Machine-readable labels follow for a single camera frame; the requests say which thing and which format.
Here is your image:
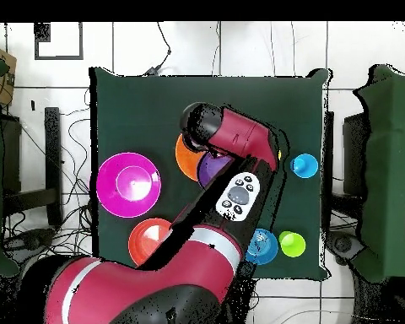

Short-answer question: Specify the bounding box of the purple plastic bowl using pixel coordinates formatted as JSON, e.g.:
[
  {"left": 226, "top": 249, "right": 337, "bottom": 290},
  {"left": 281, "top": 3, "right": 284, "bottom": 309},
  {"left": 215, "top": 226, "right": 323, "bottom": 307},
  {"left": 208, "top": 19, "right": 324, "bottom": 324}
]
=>
[{"left": 197, "top": 152, "right": 235, "bottom": 189}]

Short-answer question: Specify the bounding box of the large orange plastic bowl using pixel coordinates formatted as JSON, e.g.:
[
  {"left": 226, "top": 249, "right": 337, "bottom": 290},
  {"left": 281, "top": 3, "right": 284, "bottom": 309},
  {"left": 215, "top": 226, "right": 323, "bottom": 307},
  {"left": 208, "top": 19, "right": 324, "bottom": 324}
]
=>
[{"left": 175, "top": 133, "right": 207, "bottom": 182}]

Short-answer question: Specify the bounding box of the large pink plastic bowl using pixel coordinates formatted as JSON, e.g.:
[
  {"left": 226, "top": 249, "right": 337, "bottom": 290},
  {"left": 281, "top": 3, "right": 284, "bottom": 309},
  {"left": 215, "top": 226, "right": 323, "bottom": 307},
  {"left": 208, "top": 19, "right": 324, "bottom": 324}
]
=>
[{"left": 95, "top": 152, "right": 162, "bottom": 219}]

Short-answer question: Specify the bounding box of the red-orange plastic bowl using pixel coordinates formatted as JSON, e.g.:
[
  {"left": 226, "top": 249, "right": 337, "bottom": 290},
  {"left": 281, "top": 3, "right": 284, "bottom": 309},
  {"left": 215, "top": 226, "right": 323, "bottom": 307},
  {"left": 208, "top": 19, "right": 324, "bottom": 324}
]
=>
[{"left": 127, "top": 218, "right": 173, "bottom": 267}]

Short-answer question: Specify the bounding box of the dark green table cloth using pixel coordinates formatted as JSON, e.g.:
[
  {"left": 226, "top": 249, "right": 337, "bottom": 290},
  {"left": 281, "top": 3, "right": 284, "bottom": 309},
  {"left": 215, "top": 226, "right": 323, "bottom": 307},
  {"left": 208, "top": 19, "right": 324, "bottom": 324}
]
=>
[{"left": 89, "top": 67, "right": 330, "bottom": 281}]

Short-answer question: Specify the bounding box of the blue plastic bowl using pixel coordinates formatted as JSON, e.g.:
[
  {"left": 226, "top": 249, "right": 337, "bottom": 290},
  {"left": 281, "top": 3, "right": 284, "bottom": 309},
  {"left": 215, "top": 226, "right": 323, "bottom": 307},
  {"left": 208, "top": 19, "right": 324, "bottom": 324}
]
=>
[{"left": 246, "top": 228, "right": 279, "bottom": 266}]

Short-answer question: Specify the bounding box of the blue plastic cup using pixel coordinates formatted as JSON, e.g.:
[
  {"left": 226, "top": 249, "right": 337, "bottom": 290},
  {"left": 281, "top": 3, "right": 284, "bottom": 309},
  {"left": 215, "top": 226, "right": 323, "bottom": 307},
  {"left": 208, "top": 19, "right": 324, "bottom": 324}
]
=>
[{"left": 289, "top": 153, "right": 319, "bottom": 179}]

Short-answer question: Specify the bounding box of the lime green plastic cup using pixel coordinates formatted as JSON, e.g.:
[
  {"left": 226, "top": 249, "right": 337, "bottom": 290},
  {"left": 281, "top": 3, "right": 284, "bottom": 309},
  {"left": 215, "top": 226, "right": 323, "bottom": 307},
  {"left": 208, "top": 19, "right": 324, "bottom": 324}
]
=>
[{"left": 278, "top": 230, "right": 307, "bottom": 258}]

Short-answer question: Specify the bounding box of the cardboard box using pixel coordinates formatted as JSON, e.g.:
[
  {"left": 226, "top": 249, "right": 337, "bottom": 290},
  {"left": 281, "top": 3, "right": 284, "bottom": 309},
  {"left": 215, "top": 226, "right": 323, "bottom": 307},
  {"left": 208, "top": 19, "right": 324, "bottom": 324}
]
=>
[{"left": 0, "top": 48, "right": 18, "bottom": 105}]

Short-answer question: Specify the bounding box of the tangle of floor cables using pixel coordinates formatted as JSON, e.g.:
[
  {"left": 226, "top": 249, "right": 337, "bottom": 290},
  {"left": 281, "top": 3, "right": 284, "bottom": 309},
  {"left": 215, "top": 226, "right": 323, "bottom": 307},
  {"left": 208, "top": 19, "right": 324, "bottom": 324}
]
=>
[{"left": 3, "top": 87, "right": 95, "bottom": 271}]

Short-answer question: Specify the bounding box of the black cable with adapter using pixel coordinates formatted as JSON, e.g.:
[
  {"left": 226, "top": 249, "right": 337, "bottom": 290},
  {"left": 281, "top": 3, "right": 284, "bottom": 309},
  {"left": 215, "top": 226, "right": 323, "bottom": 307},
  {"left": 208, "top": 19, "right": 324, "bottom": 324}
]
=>
[{"left": 143, "top": 21, "right": 172, "bottom": 77}]

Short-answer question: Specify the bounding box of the black metal frame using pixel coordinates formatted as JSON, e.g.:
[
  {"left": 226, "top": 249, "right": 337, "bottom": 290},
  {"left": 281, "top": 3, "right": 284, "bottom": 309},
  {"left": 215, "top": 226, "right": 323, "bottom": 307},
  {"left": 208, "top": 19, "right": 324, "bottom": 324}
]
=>
[
  {"left": 1, "top": 106, "right": 62, "bottom": 227},
  {"left": 323, "top": 111, "right": 369, "bottom": 210}
]

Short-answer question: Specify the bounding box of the black square floor frame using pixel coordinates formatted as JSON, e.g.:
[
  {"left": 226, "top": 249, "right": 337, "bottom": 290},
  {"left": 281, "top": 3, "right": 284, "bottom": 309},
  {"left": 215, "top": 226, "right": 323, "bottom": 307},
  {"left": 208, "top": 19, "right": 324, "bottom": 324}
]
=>
[{"left": 34, "top": 21, "right": 84, "bottom": 61}]

